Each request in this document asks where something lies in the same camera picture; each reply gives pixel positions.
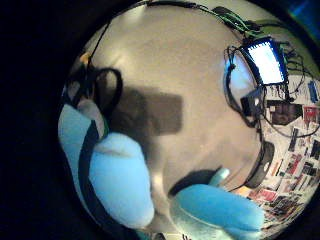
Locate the bright monitor screen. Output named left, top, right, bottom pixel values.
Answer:
left=239, top=36, right=290, bottom=86

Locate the black looped cable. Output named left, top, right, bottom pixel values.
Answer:
left=223, top=45, right=264, bottom=129

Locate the bundle of green cables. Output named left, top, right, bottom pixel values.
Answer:
left=211, top=5, right=294, bottom=42

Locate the small black device box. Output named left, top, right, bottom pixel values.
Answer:
left=240, top=87, right=267, bottom=118

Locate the black round object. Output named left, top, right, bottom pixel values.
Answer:
left=245, top=141, right=276, bottom=190

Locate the thin black cable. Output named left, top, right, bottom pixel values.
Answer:
left=87, top=0, right=218, bottom=68

